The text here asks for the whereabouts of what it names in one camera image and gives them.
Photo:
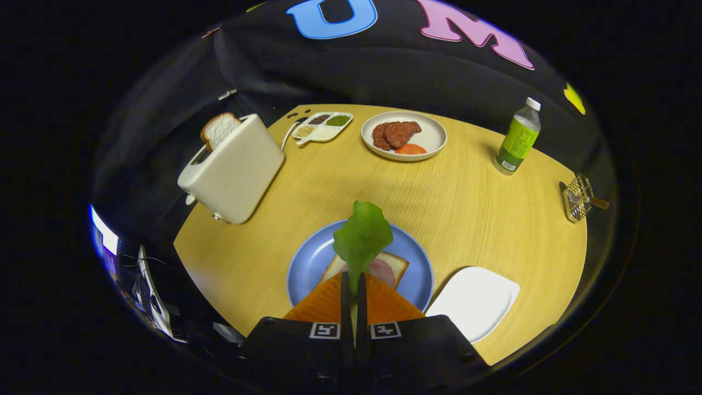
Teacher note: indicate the lit screen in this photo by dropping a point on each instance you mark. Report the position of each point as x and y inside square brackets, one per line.
[104, 236]

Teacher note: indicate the white framed device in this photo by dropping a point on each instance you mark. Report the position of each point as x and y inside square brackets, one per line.
[156, 302]

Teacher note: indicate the white round plate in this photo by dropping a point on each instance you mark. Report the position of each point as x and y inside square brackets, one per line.
[433, 134]

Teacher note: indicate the white cloth clip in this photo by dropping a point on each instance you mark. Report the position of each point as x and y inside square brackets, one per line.
[227, 94]

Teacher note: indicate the pink ham slice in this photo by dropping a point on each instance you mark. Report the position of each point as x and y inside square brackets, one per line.
[381, 271]

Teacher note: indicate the black backdrop cloth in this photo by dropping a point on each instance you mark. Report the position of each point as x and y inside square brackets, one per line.
[384, 71]

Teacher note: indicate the green lettuce leaf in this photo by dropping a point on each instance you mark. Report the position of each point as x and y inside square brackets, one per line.
[362, 236]

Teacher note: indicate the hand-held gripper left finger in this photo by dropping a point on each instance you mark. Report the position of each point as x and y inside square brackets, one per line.
[290, 345]

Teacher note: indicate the red cloth clip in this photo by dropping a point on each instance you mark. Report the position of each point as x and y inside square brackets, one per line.
[210, 32]

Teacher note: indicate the bread slice under ham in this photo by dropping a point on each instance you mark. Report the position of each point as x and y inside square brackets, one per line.
[397, 263]

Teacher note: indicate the blue round plate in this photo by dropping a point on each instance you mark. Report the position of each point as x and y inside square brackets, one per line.
[307, 269]

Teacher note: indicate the white square plate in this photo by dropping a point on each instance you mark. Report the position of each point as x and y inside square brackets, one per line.
[471, 302]

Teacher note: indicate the toasted white bread slice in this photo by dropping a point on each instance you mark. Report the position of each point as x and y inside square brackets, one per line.
[219, 130]

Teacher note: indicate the brown meat slice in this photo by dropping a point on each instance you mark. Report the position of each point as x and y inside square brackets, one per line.
[403, 133]
[379, 137]

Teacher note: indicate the divided white dish with beans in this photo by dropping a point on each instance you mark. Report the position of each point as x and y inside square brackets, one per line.
[329, 131]

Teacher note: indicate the green label plastic bottle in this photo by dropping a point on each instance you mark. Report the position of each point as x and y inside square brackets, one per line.
[516, 142]

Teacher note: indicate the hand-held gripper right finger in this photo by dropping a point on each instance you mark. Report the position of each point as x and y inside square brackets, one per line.
[422, 345]

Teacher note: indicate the white toaster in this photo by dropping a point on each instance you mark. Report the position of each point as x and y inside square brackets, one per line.
[236, 175]

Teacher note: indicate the orange tomato slice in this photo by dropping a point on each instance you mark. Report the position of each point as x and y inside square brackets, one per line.
[410, 149]

